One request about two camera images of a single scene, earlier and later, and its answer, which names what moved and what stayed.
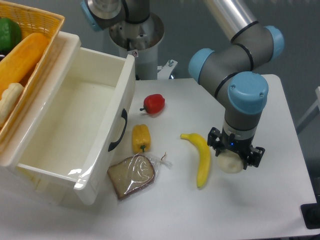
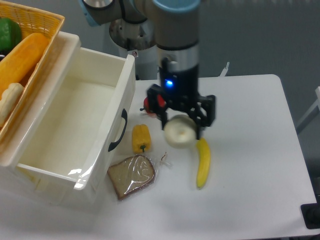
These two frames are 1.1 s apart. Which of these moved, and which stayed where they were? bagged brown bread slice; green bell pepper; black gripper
Moved: black gripper
Stayed: green bell pepper; bagged brown bread slice
